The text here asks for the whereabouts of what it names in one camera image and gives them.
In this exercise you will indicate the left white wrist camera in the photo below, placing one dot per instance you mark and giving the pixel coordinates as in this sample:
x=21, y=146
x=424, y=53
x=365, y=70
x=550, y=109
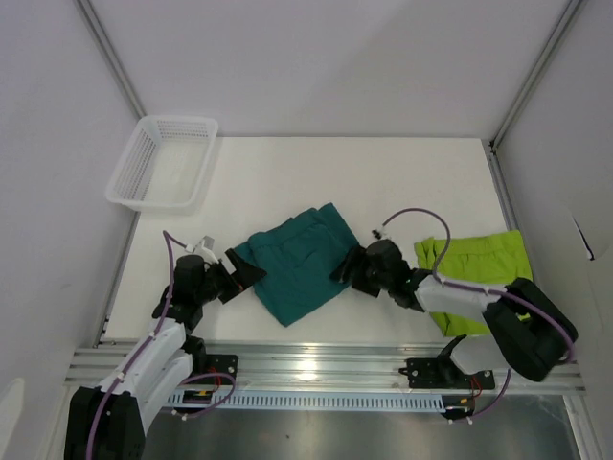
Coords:
x=204, y=249

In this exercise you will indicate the lime green shorts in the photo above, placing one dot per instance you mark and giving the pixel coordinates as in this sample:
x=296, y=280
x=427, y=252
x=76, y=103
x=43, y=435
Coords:
x=494, y=259

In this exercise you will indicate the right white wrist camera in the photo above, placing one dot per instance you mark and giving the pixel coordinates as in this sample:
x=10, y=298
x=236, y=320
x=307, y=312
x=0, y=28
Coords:
x=380, y=234

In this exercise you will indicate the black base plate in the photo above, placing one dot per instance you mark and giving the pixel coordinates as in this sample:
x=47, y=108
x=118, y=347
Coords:
x=215, y=364
x=442, y=373

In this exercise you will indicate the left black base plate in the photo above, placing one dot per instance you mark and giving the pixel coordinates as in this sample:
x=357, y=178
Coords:
x=215, y=364

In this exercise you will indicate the aluminium mounting rail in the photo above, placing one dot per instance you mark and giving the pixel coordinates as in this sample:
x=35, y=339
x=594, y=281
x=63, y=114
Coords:
x=314, y=367

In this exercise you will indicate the white slotted cable duct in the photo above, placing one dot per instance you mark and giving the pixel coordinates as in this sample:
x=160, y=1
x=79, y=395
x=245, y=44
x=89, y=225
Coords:
x=396, y=401

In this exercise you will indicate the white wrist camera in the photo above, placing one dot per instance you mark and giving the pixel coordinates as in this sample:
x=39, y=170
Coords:
x=204, y=249
x=380, y=234

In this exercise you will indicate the white plastic basket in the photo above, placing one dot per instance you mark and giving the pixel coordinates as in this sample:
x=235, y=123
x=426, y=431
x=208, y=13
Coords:
x=166, y=165

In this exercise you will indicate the left aluminium frame post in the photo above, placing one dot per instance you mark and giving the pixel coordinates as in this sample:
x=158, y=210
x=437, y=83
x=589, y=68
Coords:
x=111, y=58

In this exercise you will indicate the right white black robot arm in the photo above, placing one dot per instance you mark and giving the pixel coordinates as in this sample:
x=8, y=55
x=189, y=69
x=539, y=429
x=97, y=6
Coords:
x=527, y=332

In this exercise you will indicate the right aluminium frame post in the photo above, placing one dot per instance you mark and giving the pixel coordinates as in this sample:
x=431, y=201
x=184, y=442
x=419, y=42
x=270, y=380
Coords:
x=562, y=27

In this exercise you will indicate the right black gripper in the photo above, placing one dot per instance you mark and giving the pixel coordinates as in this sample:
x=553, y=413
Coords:
x=357, y=256

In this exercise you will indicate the teal green shorts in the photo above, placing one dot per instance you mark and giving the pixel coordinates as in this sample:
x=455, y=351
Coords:
x=298, y=257

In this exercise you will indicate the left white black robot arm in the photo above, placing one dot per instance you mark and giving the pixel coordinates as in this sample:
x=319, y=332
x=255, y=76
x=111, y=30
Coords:
x=111, y=419

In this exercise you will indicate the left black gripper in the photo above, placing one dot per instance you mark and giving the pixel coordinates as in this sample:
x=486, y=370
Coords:
x=246, y=275

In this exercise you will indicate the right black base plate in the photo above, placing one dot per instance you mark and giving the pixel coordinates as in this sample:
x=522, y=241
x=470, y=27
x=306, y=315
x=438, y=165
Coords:
x=442, y=373

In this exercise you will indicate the aluminium frame post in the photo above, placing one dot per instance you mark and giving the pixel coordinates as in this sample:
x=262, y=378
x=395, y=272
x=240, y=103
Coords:
x=111, y=58
x=562, y=27

